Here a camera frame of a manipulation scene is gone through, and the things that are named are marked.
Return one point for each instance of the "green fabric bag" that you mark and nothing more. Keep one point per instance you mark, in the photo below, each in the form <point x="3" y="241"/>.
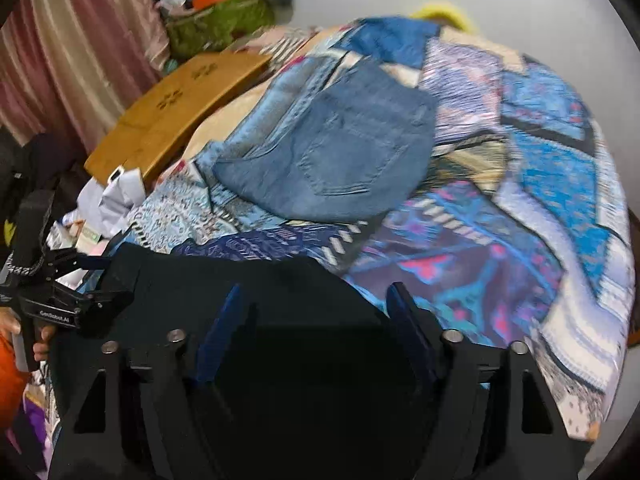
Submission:
<point x="215" y="27"/>

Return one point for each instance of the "black pants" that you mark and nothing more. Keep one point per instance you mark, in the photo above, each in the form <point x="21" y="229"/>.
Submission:
<point x="300" y="300"/>

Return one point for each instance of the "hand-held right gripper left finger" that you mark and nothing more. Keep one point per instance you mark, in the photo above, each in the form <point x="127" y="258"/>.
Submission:
<point x="220" y="332"/>

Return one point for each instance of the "orange cloth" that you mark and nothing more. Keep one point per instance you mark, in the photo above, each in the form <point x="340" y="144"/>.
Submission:
<point x="10" y="385"/>

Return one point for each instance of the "striped cloth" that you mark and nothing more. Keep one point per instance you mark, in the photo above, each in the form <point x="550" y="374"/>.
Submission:
<point x="285" y="47"/>

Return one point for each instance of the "yellow foam tube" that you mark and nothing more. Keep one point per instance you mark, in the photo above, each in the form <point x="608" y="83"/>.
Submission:
<point x="440" y="9"/>

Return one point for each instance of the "blue jeans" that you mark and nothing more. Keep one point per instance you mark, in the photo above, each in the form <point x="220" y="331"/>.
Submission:
<point x="340" y="150"/>

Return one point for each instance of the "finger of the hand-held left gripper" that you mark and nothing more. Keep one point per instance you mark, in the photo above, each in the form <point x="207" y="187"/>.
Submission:
<point x="100" y="310"/>
<point x="75" y="262"/>

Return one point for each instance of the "dark cloth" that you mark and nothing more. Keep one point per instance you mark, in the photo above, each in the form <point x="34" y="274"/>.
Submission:
<point x="45" y="160"/>

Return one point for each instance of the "person's left hand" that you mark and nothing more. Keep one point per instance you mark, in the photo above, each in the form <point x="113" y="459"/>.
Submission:
<point x="42" y="347"/>

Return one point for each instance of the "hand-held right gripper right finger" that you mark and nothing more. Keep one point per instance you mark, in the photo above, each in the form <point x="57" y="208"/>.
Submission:
<point x="406" y="327"/>

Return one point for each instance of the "blue patchwork blanket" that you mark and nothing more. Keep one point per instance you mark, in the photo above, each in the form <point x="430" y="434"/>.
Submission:
<point x="500" y="160"/>

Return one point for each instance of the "striped pink curtain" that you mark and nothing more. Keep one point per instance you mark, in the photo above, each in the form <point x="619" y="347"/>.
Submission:
<point x="65" y="35"/>

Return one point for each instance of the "white cloth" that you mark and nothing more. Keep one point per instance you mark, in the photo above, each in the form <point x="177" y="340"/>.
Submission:
<point x="117" y="195"/>

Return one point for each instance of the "wooden lap desk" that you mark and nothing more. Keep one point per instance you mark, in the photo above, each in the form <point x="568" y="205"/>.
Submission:
<point x="165" y="120"/>

